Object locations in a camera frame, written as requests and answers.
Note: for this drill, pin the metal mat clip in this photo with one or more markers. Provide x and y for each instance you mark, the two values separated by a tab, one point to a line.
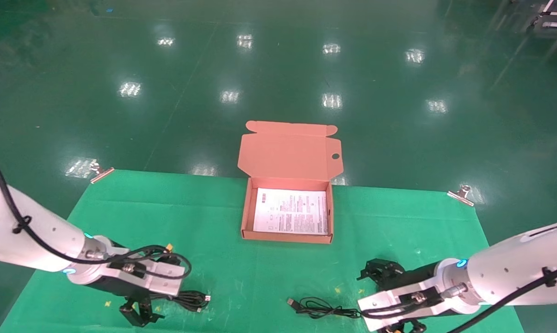
461	196
101	174

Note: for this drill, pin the white metal cart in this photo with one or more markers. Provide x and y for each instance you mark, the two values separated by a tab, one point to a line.
556	16

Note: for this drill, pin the green table mat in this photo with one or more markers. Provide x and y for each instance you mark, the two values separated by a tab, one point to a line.
204	217

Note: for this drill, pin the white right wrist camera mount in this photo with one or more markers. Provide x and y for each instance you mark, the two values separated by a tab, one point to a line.
399	303

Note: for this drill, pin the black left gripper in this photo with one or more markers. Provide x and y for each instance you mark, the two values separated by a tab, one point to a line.
107	287

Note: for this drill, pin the orange cardboard box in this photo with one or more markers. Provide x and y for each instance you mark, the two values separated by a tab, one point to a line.
287	152

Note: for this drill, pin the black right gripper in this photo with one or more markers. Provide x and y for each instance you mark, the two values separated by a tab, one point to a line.
419	276

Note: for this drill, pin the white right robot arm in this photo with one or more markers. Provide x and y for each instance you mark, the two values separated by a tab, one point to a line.
514	263

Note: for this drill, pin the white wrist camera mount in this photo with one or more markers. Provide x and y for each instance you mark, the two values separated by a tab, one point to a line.
153	277
399	303

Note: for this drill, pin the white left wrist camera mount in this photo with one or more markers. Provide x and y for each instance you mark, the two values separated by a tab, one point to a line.
153	277

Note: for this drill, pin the white printed instruction sheet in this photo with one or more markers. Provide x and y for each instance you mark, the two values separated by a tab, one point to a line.
290	210

